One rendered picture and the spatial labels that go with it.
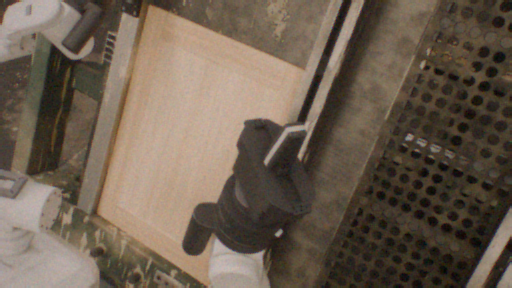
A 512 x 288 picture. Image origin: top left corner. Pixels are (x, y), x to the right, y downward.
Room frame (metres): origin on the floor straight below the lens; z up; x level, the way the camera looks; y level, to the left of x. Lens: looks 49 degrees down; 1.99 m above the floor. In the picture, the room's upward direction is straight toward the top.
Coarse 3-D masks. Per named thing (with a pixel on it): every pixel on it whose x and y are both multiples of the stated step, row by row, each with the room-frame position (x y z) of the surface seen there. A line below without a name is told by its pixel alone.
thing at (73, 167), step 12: (444, 60) 1.51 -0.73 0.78; (444, 72) 1.44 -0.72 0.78; (456, 72) 1.44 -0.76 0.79; (84, 156) 1.02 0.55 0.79; (384, 156) 1.54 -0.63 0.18; (396, 156) 1.54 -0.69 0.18; (60, 168) 0.97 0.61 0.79; (72, 168) 0.97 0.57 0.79; (408, 168) 1.47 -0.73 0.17; (384, 180) 0.98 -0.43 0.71; (372, 192) 0.93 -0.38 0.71; (396, 192) 0.94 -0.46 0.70; (444, 192) 1.37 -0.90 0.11; (468, 192) 1.32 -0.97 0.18; (396, 204) 0.89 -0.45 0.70; (408, 204) 0.88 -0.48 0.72; (492, 204) 1.26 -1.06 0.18; (420, 216) 0.84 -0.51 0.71; (432, 216) 0.84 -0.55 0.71; (444, 228) 0.80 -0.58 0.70; (408, 276) 0.77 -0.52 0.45
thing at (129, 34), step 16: (144, 0) 0.99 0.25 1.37; (128, 16) 0.98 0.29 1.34; (144, 16) 0.98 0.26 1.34; (128, 32) 0.96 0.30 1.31; (128, 48) 0.94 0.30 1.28; (112, 64) 0.93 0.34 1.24; (128, 64) 0.92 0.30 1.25; (112, 80) 0.91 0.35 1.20; (128, 80) 0.91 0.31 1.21; (112, 96) 0.89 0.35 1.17; (112, 112) 0.86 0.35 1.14; (96, 128) 0.85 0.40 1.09; (112, 128) 0.84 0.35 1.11; (96, 144) 0.83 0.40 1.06; (112, 144) 0.83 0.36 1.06; (96, 160) 0.80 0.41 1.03; (96, 176) 0.78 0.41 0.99; (80, 192) 0.77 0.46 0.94; (96, 192) 0.75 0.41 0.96; (96, 208) 0.74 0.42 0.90
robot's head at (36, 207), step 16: (32, 192) 0.40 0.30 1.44; (48, 192) 0.40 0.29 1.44; (0, 208) 0.38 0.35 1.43; (16, 208) 0.38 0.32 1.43; (32, 208) 0.38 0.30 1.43; (48, 208) 0.39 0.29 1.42; (0, 224) 0.38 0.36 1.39; (16, 224) 0.37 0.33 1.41; (32, 224) 0.37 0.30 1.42; (48, 224) 0.38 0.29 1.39; (0, 240) 0.36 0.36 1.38; (16, 240) 0.37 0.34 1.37
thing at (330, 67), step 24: (336, 0) 0.78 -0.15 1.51; (360, 0) 0.76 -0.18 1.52; (336, 24) 0.76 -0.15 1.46; (360, 24) 0.76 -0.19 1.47; (336, 48) 0.72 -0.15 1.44; (312, 72) 0.71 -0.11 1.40; (336, 72) 0.70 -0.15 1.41; (312, 96) 0.71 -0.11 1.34; (336, 96) 0.71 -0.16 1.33; (288, 120) 0.67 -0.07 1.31; (312, 120) 0.65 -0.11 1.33; (312, 144) 0.64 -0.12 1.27; (264, 264) 0.51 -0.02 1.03
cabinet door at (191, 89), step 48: (144, 48) 0.94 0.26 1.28; (192, 48) 0.89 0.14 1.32; (240, 48) 0.85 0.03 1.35; (144, 96) 0.87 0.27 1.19; (192, 96) 0.83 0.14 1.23; (240, 96) 0.78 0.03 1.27; (288, 96) 0.74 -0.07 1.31; (144, 144) 0.80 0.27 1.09; (192, 144) 0.76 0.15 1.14; (144, 192) 0.72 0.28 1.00; (192, 192) 0.68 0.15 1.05; (144, 240) 0.64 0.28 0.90
